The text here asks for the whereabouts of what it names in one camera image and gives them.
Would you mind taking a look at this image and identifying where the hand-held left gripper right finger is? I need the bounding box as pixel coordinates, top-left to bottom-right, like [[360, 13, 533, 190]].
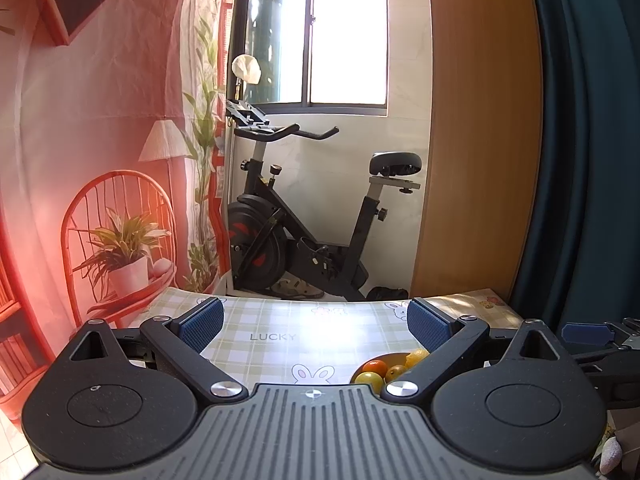
[[381, 297, 563, 403]]

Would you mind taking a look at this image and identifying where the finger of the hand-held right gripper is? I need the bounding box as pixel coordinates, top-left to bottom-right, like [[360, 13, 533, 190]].
[[561, 317, 640, 348]]

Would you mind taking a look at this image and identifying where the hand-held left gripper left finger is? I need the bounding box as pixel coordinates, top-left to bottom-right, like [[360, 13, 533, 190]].
[[67, 296, 249, 403]]

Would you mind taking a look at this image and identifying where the yellow-green jujube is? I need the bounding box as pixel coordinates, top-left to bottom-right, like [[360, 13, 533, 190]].
[[356, 371, 386, 395]]

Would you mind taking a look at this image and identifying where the cream round plate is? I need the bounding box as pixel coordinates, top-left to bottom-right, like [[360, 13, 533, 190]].
[[349, 351, 431, 386]]

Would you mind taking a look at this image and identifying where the person's right hand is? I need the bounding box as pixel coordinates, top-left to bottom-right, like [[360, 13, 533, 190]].
[[597, 435, 625, 476]]

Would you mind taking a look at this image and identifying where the black shoe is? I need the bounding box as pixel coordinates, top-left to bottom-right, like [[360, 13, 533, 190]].
[[366, 286, 410, 302]]

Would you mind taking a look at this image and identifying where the brown sandal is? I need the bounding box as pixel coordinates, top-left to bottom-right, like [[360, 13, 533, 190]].
[[270, 279, 326, 301]]

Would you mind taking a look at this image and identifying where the black exercise bike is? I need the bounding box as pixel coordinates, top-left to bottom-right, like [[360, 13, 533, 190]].
[[225, 100, 423, 302]]

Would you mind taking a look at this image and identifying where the dark teal curtain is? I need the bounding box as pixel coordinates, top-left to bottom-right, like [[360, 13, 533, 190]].
[[510, 0, 640, 331]]

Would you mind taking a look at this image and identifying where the wooden panel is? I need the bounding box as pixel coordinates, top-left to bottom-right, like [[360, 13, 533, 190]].
[[410, 0, 543, 301]]

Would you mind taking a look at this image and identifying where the white cloth on pole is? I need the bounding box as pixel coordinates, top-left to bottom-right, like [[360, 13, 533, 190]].
[[231, 54, 262, 86]]

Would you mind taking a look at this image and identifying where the window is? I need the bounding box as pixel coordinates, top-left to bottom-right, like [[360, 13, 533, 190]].
[[245, 0, 390, 113]]

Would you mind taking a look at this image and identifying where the printed wall tapestry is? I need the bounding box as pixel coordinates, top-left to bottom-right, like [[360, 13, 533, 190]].
[[0, 0, 236, 411]]

